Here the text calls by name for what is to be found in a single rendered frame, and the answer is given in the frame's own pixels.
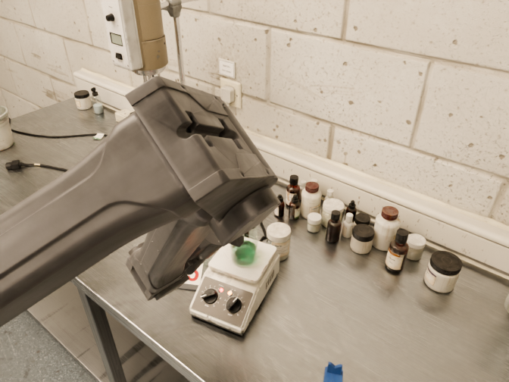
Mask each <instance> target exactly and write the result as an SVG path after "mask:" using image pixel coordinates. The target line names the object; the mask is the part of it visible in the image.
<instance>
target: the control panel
mask: <svg viewBox="0 0 509 382"><path fill-rule="evenodd" d="M220 288H223V292H221V291H220ZM208 289H214V290H216V291H217V300H216V302H214V303H212V304H207V303H206V302H205V301H204V300H203V298H201V295H202V294H204V292H205V291H206V290H208ZM229 291H231V292H232V294H231V295H229V294H228V292H229ZM252 296H253V293H250V292H249V291H246V290H242V289H239V288H238V287H235V286H231V285H229V284H227V283H223V282H220V281H218V280H215V279H212V278H209V277H205V278H204V280H203V281H202V284H201V286H200V289H199V291H198V293H197V296H196V297H195V301H194V302H193V304H192V308H193V309H195V310H197V311H200V312H203V313H205V314H207V315H210V316H213V317H215V318H218V319H220V320H222V321H226V322H228V323H231V324H234V325H236V326H238V327H241V326H242V322H243V320H244V317H245V314H246V312H247V310H248V307H249V304H250V301H251V298H252ZM232 297H238V298H239V300H240V301H241V303H242V306H241V308H240V310H239V311H238V312H236V313H231V312H229V311H228V310H226V303H227V301H228V300H229V299H230V298H232Z"/></svg>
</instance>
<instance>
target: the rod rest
mask: <svg viewBox="0 0 509 382"><path fill-rule="evenodd" d="M342 378H343V370H342V365H341V364H339V365H334V364H333V363H332V362H329V363H328V366H326V367H325V372H324V379H323V382H342Z"/></svg>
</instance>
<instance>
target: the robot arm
mask: <svg viewBox="0 0 509 382"><path fill-rule="evenodd" d="M125 97H126V99H127V100H128V102H129V103H130V104H131V106H132V107H133V109H134V112H133V113H132V114H130V115H129V116H127V117H125V118H124V119H123V120H121V121H119V122H118V123H117V124H115V125H114V127H113V129H112V131H111V132H110V133H109V134H108V135H107V136H106V137H105V138H104V139H103V140H102V141H101V142H100V143H99V144H98V145H97V146H96V147H95V148H94V149H93V150H92V151H91V152H90V153H89V154H88V155H86V156H85V157H84V158H82V159H81V160H80V161H79V162H77V163H76V164H75V165H74V166H73V167H71V168H70V169H69V170H68V171H66V172H65V173H63V174H62V175H61V176H60V177H58V178H57V179H55V180H53V181H52V182H50V183H49V184H48V185H46V186H44V187H43V188H41V189H40V190H38V191H37V192H35V193H34V194H32V195H31V196H29V197H27V198H26V199H24V200H23V201H22V202H19V203H18V204H16V205H15V206H14V207H12V208H10V209H9V210H7V211H6V212H4V213H3V214H1V215H0V327H1V326H3V325H4V324H6V323H8V322H9V321H11V320H12V319H14V318H16V317H17V316H18V315H20V314H21V313H23V312H25V311H26V310H27V309H28V308H30V307H32V306H33V305H35V304H36V303H37V302H39V301H41V300H42V299H44V298H45V297H46V296H48V295H50V294H51V293H53V292H54V291H55V290H57V289H59V288H60V287H62V286H63V285H65V284H66V283H68V282H69V281H71V280H72V279H74V278H75V277H77V276H78V275H80V274H81V273H83V272H84V271H86V270H87V269H89V268H90V267H92V266H93V265H95V264H96V263H98V262H99V261H101V260H102V259H103V258H105V257H107V256H108V255H110V254H111V253H112V252H114V251H116V250H118V249H119V248H120V247H122V246H124V245H126V244H127V243H129V242H131V241H133V240H134V239H136V238H138V237H140V236H142V235H144V234H146V233H148V234H147V236H146V238H145V242H143V243H140V244H139V245H137V246H135V247H133V248H132V249H131V250H130V251H129V252H128V253H129V254H130V256H129V257H128V258H127V260H126V264H125V265H126V266H127V268H128V269H129V271H130V273H131V274H132V276H133V278H134V279H135V281H136V282H137V284H138V286H139V288H140V290H141V291H142V292H143V294H144V296H145V297H146V299H147V300H148V301H149V300H151V299H153V298H155V299H156V301H157V300H159V299H161V298H162V297H164V296H166V295H167V294H168V293H171V292H172V291H174V290H175V289H177V288H178V287H181V286H182V285H183V284H184V283H185V282H186V281H187V280H189V277H188V275H191V274H193V273H194V272H195V271H196V270H197V269H198V268H199V267H200V265H201V264H202V263H203V262H204V261H205V260H206V259H207V258H210V257H211V256H212V255H213V254H214V253H215V252H216V251H218V250H219V249H220V248H221V247H223V246H225V245H227V244H231V245H234V246H237V247H240V246H241V245H242V244H243V243H244V236H243V235H244V234H245V233H247V232H249V231H250V230H252V229H255V227H256V226H258V225H259V224H260V223H261V222H262V221H263V220H264V219H265V218H266V217H267V216H268V215H269V214H271V213H272V212H273V211H274V210H275V209H276V208H277V207H278V206H279V205H280V204H281V202H280V200H279V199H278V198H277V197H276V195H275V193H274V192H273V190H272V189H271V187H272V186H273V185H274V184H275V183H276V182H277V181H278V177H277V176H276V175H275V173H274V172H273V170H272V169H271V168H270V166H269V164H268V163H267V162H266V161H265V159H264V157H263V156H262V154H261V153H260V152H259V151H258V149H257V147H256V146H255V144H254V143H253V142H252V141H251V139H250V137H249V136H248V134H247V133H246V132H245V130H244V129H243V128H242V126H241V124H240V123H239V122H238V121H237V119H236V117H235V116H234V114H233V113H232V112H231V110H230V109H229V107H228V106H227V105H226V103H225V101H223V100H222V99H221V98H220V97H219V96H216V95H213V94H210V93H208V92H204V91H203V90H199V89H195V88H193V87H191V86H187V85H184V84H181V83H178V82H175V81H173V80H169V79H167V78H164V77H160V76H156V77H152V78H151V79H150V80H147V81H146V82H144V83H143V84H142V85H140V86H138V87H136V88H135V89H134V90H132V91H131V92H128V93H127V94H126V95H125Z"/></svg>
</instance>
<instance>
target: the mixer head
mask: <svg viewBox="0 0 509 382"><path fill-rule="evenodd" d="M101 6H102V10H103V15H104V19H105V26H106V30H107V35H108V42H109V46H110V50H111V57H112V62H113V64H114V65H115V66H118V67H122V68H124V69H127V70H130V71H132V72H133V73H135V74H137V75H140V76H152V75H156V74H160V73H162V72H163V71H164V70H165V68H166V65H167V64H168V57H167V44H166V37H165V34H164V28H163V21H162V14H161V2H160V0H101Z"/></svg>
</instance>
